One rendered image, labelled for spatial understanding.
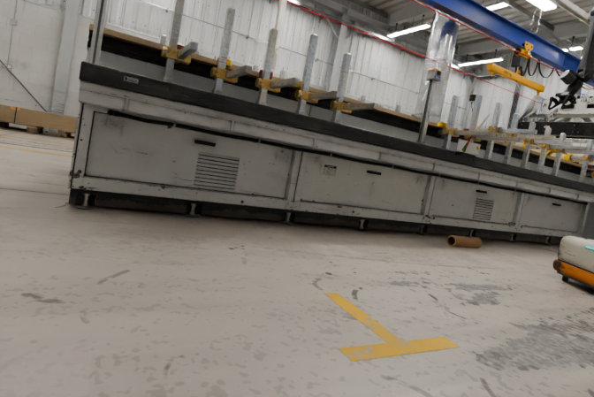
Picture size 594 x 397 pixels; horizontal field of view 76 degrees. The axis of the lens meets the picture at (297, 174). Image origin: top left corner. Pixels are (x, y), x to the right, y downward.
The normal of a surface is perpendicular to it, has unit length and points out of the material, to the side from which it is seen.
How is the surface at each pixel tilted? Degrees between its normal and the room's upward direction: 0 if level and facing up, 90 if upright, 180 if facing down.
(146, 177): 90
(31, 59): 90
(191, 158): 90
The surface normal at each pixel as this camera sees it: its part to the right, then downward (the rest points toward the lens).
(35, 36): 0.47, 0.13
